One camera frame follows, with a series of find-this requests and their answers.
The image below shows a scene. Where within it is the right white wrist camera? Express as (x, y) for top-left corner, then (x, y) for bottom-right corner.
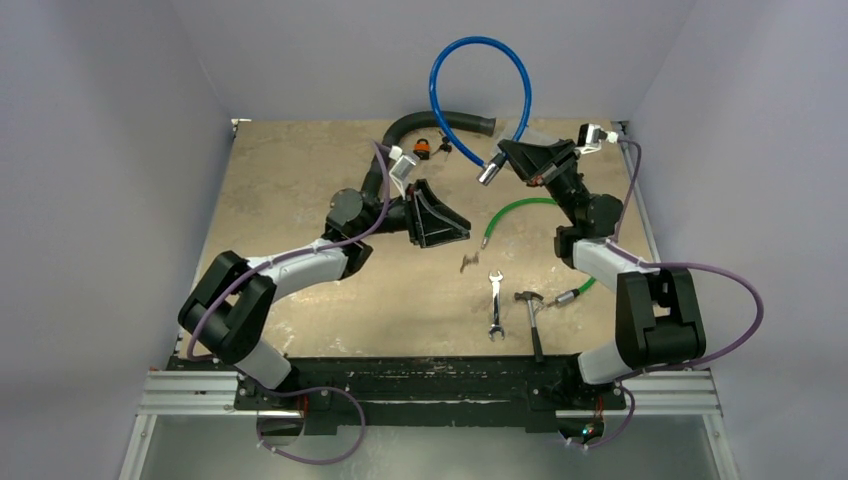
(576, 123), (619, 155)

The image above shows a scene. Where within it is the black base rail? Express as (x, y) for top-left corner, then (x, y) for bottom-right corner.
(165, 354), (685, 437)

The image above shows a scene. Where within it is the clear plastic organizer box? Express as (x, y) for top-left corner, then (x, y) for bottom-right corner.
(519, 119), (572, 146)

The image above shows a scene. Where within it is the black key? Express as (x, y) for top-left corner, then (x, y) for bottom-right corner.
(435, 131), (453, 155)

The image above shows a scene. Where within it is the small black hammer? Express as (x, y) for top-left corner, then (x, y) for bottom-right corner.
(513, 291), (544, 364)

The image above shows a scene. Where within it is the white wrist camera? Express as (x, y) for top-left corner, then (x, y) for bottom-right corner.
(388, 145), (419, 198)
(576, 123), (619, 155)

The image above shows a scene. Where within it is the orange black padlock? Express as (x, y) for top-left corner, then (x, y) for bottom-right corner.
(413, 138), (432, 160)

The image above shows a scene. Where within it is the black corrugated hose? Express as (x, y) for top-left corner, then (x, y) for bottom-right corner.
(360, 111), (498, 197)

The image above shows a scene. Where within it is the silver open-end wrench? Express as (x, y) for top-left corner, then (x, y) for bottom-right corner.
(488, 271), (505, 342)

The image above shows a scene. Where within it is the green cable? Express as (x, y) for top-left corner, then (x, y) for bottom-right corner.
(480, 197), (598, 308)

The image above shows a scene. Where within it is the blue cable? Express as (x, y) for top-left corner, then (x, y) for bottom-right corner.
(429, 35), (533, 187)

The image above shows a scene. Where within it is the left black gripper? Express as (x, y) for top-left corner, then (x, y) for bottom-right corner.
(354, 179), (469, 247)

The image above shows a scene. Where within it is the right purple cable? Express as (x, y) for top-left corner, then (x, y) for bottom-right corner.
(566, 137), (765, 452)

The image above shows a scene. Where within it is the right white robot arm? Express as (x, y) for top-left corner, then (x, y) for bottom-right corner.
(498, 140), (706, 407)

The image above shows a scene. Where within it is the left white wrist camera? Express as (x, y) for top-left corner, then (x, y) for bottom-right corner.
(388, 145), (419, 198)

